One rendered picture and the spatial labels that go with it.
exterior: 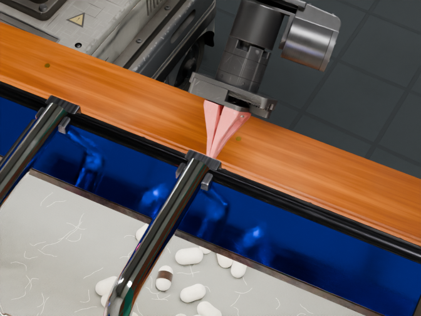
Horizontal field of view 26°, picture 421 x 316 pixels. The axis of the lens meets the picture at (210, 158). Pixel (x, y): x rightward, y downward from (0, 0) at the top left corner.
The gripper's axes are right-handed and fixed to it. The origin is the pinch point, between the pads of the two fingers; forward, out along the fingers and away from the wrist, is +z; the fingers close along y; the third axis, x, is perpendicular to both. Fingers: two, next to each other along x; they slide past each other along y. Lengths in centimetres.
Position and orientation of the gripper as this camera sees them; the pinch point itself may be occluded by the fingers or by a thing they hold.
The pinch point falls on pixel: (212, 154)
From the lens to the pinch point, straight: 115.3
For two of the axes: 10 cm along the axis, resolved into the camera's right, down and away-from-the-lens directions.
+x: 2.9, -0.3, 9.6
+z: -3.3, 9.4, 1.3
